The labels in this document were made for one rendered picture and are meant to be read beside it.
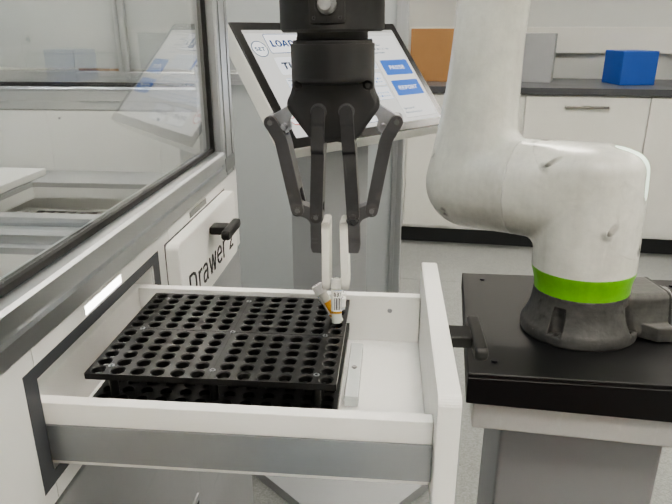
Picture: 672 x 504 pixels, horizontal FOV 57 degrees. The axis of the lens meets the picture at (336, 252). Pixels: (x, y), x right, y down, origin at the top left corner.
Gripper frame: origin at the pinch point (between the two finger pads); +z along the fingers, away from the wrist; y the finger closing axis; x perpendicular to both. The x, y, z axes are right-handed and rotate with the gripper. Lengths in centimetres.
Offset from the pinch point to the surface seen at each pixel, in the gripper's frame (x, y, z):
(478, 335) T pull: -4.8, 13.8, 6.4
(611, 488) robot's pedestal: 10, 35, 36
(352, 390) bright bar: -5.2, 1.9, 12.6
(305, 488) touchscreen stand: 74, -16, 94
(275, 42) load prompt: 81, -20, -19
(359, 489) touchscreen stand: 75, -2, 94
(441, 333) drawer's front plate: -7.8, 10.1, 4.8
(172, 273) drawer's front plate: 13.2, -22.2, 8.0
